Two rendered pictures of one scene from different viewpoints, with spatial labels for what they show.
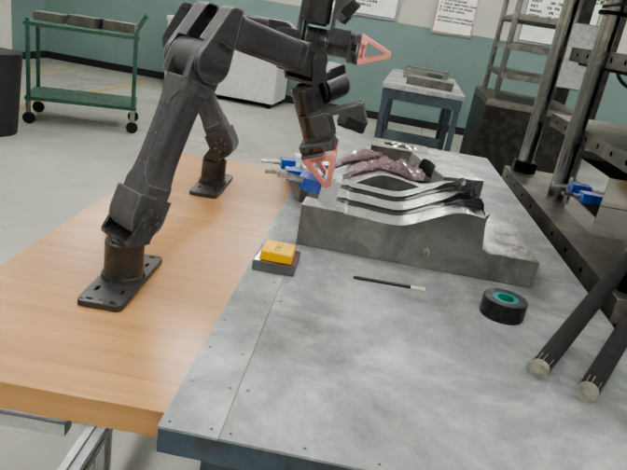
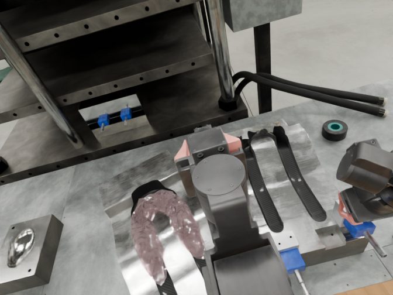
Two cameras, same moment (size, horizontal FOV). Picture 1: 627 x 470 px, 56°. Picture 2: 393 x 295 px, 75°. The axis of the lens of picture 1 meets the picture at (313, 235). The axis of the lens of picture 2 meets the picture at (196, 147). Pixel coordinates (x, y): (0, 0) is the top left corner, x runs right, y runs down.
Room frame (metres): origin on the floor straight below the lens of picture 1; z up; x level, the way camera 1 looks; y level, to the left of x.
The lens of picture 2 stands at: (1.48, 0.25, 1.51)
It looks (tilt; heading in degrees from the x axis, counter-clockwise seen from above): 43 degrees down; 269
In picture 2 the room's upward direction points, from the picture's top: 17 degrees counter-clockwise
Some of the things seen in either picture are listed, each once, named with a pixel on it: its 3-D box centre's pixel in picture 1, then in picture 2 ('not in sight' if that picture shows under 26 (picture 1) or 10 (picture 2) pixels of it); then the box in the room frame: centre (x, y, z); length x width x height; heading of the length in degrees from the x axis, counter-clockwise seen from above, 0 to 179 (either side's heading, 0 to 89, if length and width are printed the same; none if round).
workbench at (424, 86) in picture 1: (415, 116); not in sight; (6.05, -0.83, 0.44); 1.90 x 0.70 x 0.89; 173
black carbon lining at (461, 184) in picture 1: (413, 194); (272, 168); (1.28, -0.21, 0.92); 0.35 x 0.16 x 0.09; 87
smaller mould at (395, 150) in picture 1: (397, 155); (28, 252); (2.08, -0.25, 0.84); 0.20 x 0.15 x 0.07; 87
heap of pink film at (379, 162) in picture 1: (382, 163); (161, 224); (1.63, -0.16, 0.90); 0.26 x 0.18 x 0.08; 104
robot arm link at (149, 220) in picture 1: (130, 221); not in sight; (0.88, 0.30, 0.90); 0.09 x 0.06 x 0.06; 51
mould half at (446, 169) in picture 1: (379, 177); (163, 232); (1.64, -0.16, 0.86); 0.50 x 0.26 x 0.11; 104
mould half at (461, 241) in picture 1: (416, 216); (273, 174); (1.27, -0.22, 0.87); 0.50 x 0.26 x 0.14; 87
